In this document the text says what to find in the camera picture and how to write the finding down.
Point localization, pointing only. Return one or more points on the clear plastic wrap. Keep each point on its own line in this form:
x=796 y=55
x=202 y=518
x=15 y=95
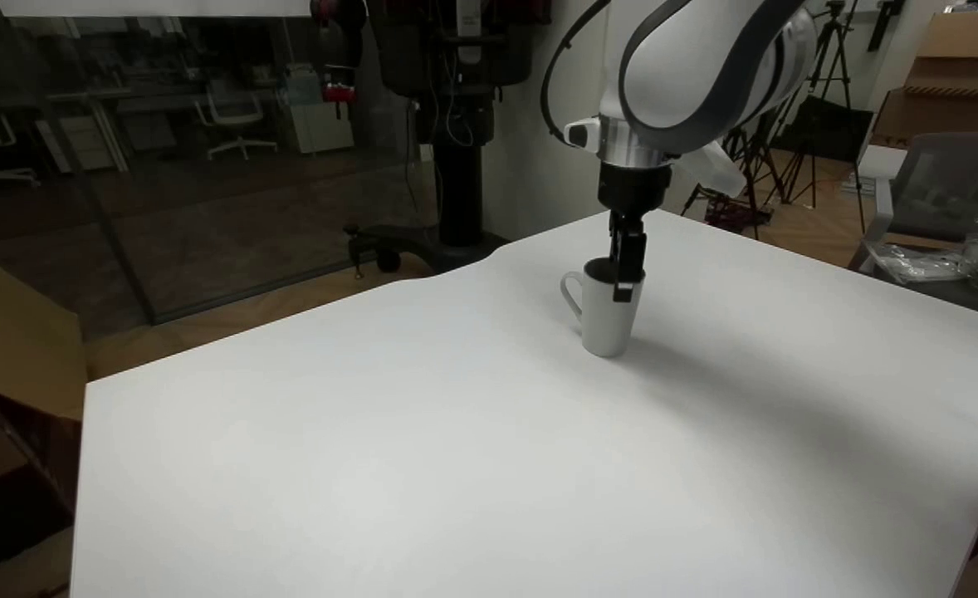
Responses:
x=962 y=257

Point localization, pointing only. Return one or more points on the group of black tripods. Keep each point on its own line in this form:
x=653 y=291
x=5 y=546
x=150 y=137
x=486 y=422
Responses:
x=813 y=124

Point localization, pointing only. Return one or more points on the white cabinet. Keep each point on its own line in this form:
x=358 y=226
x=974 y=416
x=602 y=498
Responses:
x=319 y=112

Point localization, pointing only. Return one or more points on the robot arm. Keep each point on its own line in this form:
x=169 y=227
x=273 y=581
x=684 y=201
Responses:
x=688 y=58

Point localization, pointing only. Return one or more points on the open cardboard box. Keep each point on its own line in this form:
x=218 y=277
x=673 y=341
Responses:
x=28 y=349

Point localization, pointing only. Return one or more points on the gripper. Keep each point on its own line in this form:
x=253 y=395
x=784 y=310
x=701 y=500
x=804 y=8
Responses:
x=634 y=187

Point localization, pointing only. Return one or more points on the black machine on pedestal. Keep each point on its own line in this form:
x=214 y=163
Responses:
x=460 y=166

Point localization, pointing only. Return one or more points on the large flat cardboard box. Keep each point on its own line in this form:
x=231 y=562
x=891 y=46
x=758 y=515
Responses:
x=954 y=75

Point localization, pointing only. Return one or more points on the white mug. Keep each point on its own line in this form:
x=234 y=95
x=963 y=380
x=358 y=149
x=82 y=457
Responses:
x=607 y=320

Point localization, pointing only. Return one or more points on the grey office chair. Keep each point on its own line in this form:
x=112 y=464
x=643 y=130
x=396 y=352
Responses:
x=946 y=187

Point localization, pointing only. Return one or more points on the white desk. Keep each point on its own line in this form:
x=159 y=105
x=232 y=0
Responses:
x=103 y=116

